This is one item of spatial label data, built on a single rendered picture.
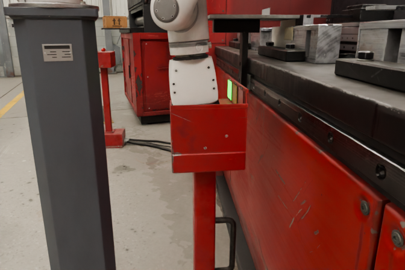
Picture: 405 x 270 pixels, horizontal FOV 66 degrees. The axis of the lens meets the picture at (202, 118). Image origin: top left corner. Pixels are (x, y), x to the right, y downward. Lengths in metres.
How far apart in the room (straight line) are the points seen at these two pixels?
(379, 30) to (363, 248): 0.36
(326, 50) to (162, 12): 0.45
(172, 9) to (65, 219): 0.57
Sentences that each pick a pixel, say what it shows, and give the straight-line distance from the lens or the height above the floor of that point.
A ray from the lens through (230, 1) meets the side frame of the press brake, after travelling 1.91.
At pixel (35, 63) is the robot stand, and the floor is 0.89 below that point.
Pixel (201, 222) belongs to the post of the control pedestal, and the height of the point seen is 0.49.
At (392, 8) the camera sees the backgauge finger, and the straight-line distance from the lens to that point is 0.79.
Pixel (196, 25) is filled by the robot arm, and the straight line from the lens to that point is 0.63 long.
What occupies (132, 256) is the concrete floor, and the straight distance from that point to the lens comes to 1.54.
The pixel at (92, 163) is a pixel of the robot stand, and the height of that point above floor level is 0.64.
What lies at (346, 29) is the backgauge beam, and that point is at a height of 0.96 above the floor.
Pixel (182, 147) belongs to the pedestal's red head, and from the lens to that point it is 0.66.
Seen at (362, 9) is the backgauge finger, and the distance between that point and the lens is 1.12.
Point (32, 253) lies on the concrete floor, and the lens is 1.71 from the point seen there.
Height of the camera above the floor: 0.95
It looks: 15 degrees down
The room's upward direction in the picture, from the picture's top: straight up
